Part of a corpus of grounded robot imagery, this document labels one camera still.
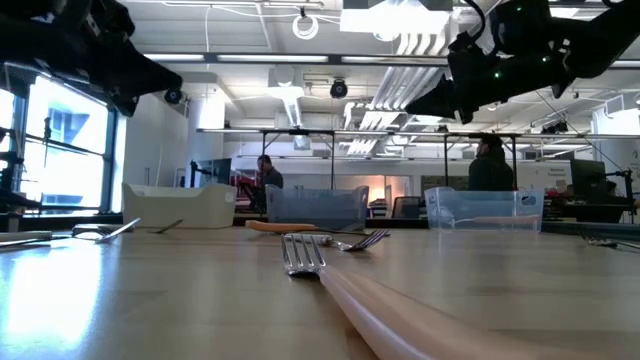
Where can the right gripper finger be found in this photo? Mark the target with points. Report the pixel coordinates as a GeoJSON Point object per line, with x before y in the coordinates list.
{"type": "Point", "coordinates": [437, 97]}
{"type": "Point", "coordinates": [440, 114]}

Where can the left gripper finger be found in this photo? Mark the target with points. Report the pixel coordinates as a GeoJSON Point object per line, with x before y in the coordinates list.
{"type": "Point", "coordinates": [150, 72]}
{"type": "Point", "coordinates": [150, 93]}

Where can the grey translucent plastic bin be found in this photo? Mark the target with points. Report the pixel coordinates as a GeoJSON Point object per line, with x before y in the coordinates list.
{"type": "Point", "coordinates": [315, 207]}

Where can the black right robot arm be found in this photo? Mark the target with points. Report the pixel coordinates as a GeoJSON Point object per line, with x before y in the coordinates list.
{"type": "Point", "coordinates": [600, 40]}

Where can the person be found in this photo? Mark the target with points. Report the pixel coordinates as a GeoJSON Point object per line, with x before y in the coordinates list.
{"type": "Point", "coordinates": [272, 177]}
{"type": "Point", "coordinates": [490, 170]}

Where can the clear plastic bin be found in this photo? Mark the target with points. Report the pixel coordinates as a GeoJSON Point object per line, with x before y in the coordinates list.
{"type": "Point", "coordinates": [450, 200]}

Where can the dark office chair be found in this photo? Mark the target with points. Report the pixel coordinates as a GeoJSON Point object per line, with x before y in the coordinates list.
{"type": "Point", "coordinates": [406, 207]}

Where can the large bright window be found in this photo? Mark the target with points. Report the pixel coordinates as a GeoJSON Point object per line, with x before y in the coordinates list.
{"type": "Point", "coordinates": [65, 150]}

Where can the black computer monitor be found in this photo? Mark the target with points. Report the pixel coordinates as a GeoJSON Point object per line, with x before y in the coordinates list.
{"type": "Point", "coordinates": [587, 177]}
{"type": "Point", "coordinates": [220, 172]}

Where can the white plastic bin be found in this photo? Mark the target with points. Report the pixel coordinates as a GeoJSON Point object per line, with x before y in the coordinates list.
{"type": "Point", "coordinates": [175, 210]}

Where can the long ceiling light strip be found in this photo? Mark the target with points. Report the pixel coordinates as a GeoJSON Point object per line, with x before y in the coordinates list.
{"type": "Point", "coordinates": [270, 58]}

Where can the black ceiling dome camera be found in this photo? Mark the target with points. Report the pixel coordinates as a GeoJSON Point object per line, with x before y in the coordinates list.
{"type": "Point", "coordinates": [173, 96]}
{"type": "Point", "coordinates": [339, 89]}

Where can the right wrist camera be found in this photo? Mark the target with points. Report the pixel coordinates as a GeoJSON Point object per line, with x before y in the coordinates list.
{"type": "Point", "coordinates": [520, 30]}

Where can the black table rail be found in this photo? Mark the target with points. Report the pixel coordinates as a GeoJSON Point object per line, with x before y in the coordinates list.
{"type": "Point", "coordinates": [400, 223]}

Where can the black aluminium frame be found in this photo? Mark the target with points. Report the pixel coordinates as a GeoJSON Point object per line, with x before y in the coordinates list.
{"type": "Point", "coordinates": [60, 220]}
{"type": "Point", "coordinates": [575, 227]}

